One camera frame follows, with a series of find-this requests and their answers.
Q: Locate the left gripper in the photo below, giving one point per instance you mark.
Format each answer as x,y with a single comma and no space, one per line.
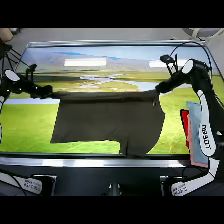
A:
43,91

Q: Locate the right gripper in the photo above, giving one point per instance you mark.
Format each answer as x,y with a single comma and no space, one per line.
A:
164,87

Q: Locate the dark grey T-shirt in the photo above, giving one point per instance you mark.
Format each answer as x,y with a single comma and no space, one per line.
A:
110,120

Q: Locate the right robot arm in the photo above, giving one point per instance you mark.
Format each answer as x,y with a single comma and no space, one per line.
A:
204,100

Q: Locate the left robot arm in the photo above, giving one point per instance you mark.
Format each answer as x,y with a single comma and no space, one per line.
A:
16,83

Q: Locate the red garment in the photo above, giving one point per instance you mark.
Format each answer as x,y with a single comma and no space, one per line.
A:
185,126

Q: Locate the light blue garment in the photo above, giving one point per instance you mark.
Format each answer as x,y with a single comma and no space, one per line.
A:
196,126

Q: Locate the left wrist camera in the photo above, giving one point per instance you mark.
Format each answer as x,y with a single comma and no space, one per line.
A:
32,69

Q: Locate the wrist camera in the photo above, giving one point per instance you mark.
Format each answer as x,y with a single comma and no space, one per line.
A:
167,60
32,69

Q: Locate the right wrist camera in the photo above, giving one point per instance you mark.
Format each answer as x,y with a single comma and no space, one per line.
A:
167,60

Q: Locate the silver frame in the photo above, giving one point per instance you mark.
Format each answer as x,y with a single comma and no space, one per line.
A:
83,162

